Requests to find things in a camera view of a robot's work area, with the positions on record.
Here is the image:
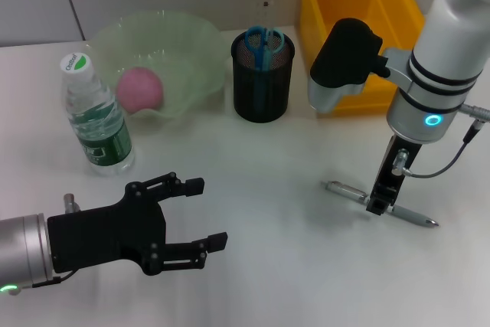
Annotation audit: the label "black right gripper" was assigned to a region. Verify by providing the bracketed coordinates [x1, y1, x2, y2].
[365, 135, 423, 217]

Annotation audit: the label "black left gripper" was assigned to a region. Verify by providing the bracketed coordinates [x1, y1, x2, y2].
[45, 172, 229, 277]

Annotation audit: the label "grey pen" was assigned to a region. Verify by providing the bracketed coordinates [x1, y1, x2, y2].
[321, 180, 440, 227]

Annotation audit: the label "clear green-label water bottle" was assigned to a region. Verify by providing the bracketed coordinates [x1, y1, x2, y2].
[59, 52, 136, 178]

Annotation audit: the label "pink peach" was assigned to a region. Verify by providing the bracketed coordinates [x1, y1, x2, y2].
[116, 67, 165, 116]

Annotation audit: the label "blue scissors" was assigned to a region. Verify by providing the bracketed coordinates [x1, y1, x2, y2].
[243, 26, 286, 113]

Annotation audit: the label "transparent plastic ruler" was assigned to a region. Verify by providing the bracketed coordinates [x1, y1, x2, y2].
[255, 0, 277, 53]

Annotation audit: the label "black mesh pen holder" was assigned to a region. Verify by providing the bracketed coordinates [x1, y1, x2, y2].
[230, 27, 296, 123]

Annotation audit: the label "translucent green fruit bowl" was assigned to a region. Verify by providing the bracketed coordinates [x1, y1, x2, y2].
[86, 10, 230, 119]

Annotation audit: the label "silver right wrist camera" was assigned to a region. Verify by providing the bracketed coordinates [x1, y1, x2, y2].
[308, 18, 392, 114]

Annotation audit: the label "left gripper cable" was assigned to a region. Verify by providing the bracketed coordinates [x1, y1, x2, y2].
[32, 192, 82, 289]

